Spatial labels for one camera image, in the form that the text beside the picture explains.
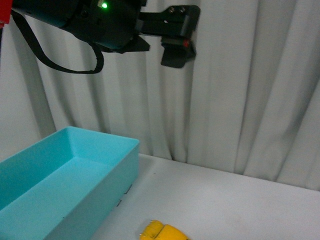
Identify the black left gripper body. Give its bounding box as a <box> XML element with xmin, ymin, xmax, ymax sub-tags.
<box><xmin>12</xmin><ymin>0</ymin><xmax>201</xmax><ymax>54</ymax></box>

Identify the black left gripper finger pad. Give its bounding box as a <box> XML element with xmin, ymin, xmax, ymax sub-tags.
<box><xmin>161</xmin><ymin>37</ymin><xmax>196</xmax><ymax>68</ymax></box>

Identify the turquoise plastic storage box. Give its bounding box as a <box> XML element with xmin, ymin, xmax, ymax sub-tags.
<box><xmin>0</xmin><ymin>127</ymin><xmax>140</xmax><ymax>240</ymax></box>

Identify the yellow beetle toy car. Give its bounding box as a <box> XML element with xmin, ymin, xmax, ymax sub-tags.
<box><xmin>139</xmin><ymin>220</ymin><xmax>190</xmax><ymax>240</ymax></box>

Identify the black cable loop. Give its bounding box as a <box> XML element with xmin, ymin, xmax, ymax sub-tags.
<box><xmin>10</xmin><ymin>11</ymin><xmax>105</xmax><ymax>75</ymax></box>

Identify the white pleated curtain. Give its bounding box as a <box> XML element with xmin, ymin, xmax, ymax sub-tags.
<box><xmin>0</xmin><ymin>0</ymin><xmax>320</xmax><ymax>191</ymax></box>

